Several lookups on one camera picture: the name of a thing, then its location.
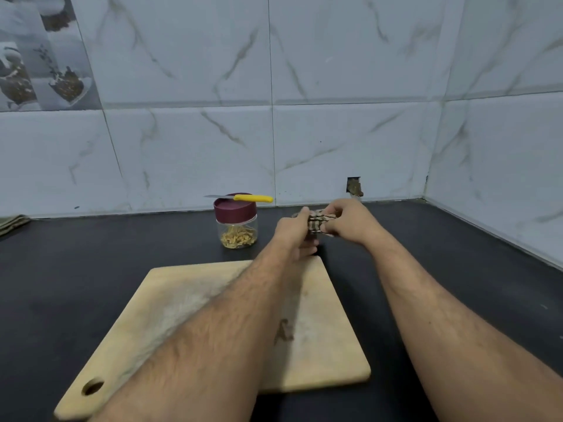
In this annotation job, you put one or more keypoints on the person's right hand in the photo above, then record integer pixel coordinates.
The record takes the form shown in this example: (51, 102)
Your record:
(354, 222)

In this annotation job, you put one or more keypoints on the person's left hand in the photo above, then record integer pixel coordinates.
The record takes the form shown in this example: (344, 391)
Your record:
(294, 234)

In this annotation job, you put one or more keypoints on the patterned cloth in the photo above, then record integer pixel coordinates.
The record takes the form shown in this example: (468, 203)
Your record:
(318, 223)

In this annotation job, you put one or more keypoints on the pile of ginger strips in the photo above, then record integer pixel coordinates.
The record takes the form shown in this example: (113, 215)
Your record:
(238, 237)

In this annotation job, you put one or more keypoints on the wooden cutting board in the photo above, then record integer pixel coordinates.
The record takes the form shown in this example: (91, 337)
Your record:
(325, 347)

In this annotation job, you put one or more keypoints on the person's left forearm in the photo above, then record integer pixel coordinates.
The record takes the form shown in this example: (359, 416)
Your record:
(211, 347)

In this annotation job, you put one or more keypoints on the person's right forearm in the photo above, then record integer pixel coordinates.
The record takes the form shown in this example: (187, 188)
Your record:
(466, 329)

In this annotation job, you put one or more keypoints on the black countertop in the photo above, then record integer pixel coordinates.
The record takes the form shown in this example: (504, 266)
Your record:
(70, 268)

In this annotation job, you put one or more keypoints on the folded green cloth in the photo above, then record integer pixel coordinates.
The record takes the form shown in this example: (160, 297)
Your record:
(13, 225)

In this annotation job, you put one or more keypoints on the decorative picture tiles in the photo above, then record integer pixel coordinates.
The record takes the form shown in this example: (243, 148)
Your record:
(44, 57)

